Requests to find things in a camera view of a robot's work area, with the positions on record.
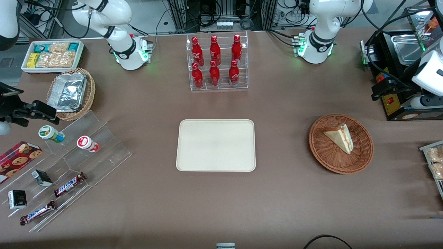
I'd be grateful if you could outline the triangle sandwich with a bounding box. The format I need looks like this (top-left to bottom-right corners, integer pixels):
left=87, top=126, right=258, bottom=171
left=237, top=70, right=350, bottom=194
left=323, top=123, right=354, bottom=155

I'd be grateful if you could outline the aluminium foil tray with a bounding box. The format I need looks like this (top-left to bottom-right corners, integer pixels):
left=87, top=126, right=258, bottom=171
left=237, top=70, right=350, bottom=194
left=47, top=73, right=88, bottom=113

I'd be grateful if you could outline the light wicker basket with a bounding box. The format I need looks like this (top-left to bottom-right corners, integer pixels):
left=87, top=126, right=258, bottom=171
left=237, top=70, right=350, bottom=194
left=46, top=68, right=96, bottom=121

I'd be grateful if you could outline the brown round wicker basket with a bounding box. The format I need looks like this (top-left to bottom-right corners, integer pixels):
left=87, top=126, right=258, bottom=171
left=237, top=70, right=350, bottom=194
left=309, top=114, right=374, bottom=174

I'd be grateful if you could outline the cream plastic tray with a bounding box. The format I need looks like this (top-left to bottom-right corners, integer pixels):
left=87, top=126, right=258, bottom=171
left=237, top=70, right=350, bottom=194
left=176, top=119, right=256, bottom=172

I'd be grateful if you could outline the green lid white cup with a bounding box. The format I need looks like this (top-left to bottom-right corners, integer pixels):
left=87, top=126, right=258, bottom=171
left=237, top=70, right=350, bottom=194
left=38, top=125, right=65, bottom=144

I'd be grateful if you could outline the black appliance with steel pan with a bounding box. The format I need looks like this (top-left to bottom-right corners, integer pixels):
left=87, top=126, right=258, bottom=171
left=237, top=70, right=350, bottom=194
left=359, top=29, right=443, bottom=121

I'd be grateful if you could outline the red tartan cookie box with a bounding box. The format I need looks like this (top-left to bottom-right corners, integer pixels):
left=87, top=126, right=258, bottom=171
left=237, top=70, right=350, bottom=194
left=0, top=141, right=43, bottom=185

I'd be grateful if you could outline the white plastic snack bin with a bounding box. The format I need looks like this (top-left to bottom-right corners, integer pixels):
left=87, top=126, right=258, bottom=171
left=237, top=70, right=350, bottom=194
left=21, top=40, right=85, bottom=74

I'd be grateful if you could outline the clear cracker bag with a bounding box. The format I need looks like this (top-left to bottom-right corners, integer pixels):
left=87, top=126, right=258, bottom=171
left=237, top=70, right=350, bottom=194
left=48, top=42, right=71, bottom=54
left=55, top=51, right=77, bottom=68
left=36, top=52, right=57, bottom=68

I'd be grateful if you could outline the red lid white cup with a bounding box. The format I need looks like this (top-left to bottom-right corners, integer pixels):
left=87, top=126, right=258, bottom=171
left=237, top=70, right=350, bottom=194
left=76, top=136, right=100, bottom=153

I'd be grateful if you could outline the clear pastry bag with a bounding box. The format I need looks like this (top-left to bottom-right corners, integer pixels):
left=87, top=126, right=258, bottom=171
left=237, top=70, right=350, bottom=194
left=429, top=163, right=443, bottom=180
left=426, top=146, right=443, bottom=164

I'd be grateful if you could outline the small black box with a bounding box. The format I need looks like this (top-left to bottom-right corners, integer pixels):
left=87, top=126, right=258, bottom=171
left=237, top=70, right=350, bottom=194
left=31, top=169, right=53, bottom=187
left=8, top=190, right=27, bottom=210

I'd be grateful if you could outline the clear acrylic stepped stand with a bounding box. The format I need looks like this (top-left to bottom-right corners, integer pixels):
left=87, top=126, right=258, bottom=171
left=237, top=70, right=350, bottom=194
left=0, top=110, right=133, bottom=233

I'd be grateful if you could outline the snickers chocolate bar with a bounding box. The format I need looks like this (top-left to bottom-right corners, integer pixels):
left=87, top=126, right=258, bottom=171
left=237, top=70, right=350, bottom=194
left=54, top=172, right=87, bottom=198
left=19, top=200, right=57, bottom=226

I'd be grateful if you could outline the red cola bottle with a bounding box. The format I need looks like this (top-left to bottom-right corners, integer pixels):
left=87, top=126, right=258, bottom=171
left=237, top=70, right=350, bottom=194
left=209, top=61, right=220, bottom=86
left=209, top=35, right=221, bottom=65
left=191, top=37, right=205, bottom=67
left=229, top=59, right=240, bottom=85
left=231, top=34, right=243, bottom=62
left=191, top=62, right=204, bottom=89

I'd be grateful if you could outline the clear acrylic bottle rack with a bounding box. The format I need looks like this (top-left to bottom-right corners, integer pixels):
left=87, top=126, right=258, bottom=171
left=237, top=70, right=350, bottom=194
left=186, top=31, right=249, bottom=91

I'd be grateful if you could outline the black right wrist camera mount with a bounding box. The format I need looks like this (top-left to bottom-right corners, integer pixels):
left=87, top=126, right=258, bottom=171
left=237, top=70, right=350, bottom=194
left=0, top=81, right=25, bottom=118

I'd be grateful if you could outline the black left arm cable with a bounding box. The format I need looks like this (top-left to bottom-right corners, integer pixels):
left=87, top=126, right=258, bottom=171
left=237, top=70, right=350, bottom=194
left=366, top=0, right=416, bottom=92

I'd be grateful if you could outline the silver metal frame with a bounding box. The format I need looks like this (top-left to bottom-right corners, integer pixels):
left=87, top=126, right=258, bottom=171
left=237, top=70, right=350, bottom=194
left=403, top=6, right=437, bottom=52

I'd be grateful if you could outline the grey wire tray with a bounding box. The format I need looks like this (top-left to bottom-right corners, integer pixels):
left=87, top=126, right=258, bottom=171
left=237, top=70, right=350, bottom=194
left=419, top=140, right=443, bottom=201

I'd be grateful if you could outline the aluminium frame post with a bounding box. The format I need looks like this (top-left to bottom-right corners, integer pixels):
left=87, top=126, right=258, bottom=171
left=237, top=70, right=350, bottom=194
left=169, top=0, right=189, bottom=32
left=260, top=0, right=277, bottom=31

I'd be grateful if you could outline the black loop cable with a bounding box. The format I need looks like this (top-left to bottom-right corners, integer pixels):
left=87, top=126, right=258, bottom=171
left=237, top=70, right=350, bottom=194
left=303, top=234, right=353, bottom=249

